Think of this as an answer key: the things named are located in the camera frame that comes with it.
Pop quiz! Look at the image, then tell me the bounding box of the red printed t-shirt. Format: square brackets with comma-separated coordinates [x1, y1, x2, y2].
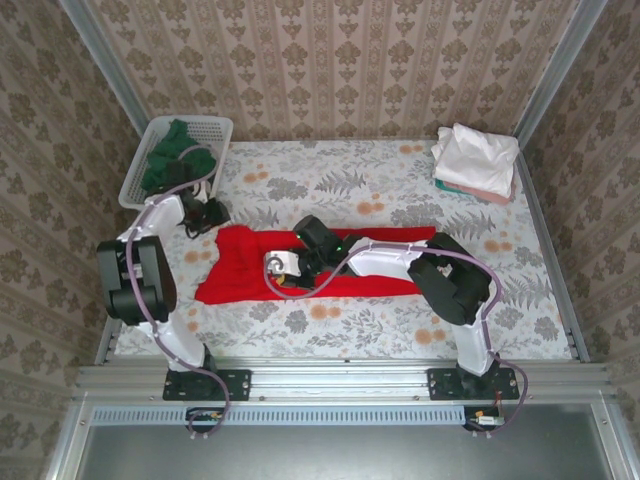
[193, 224, 437, 305]

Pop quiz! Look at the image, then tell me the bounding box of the grey slotted cable duct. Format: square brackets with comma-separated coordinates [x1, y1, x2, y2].
[91, 404, 466, 426]

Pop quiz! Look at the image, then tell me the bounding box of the floral tablecloth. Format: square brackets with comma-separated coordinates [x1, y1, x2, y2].
[115, 138, 574, 360]

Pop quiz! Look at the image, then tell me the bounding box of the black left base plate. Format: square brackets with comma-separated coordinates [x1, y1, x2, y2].
[162, 368, 252, 402]

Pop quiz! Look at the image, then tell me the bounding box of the stack of folded clothes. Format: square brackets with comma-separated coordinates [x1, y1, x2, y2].
[430, 122, 521, 197]

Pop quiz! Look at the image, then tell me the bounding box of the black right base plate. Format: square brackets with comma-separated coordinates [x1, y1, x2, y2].
[426, 367, 521, 401]

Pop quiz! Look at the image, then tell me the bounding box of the green t-shirt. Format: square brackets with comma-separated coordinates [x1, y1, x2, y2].
[142, 119, 220, 191]

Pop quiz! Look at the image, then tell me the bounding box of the aluminium frame post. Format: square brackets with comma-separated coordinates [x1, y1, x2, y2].
[58, 0, 151, 136]
[514, 0, 609, 144]

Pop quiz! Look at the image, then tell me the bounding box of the grey metal panel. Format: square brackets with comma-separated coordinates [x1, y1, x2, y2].
[47, 399, 640, 480]

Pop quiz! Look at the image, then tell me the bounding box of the black connector box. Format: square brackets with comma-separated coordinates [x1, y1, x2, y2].
[185, 407, 226, 434]
[462, 405, 504, 432]

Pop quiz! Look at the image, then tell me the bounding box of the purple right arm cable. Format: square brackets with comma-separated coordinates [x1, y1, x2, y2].
[263, 243, 529, 441]

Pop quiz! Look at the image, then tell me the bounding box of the white plastic mesh basket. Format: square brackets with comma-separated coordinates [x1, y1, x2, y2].
[118, 115, 235, 211]

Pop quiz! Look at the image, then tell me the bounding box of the pink folded t-shirt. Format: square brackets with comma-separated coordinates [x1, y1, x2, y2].
[444, 177, 517, 205]

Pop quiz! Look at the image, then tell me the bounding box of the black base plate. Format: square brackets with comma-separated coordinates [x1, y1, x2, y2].
[162, 368, 252, 402]
[426, 367, 521, 401]

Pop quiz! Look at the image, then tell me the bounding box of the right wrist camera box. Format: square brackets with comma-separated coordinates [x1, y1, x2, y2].
[263, 248, 302, 277]

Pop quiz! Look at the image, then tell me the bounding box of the aluminium mounting rail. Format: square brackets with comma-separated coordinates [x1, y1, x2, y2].
[74, 357, 616, 401]

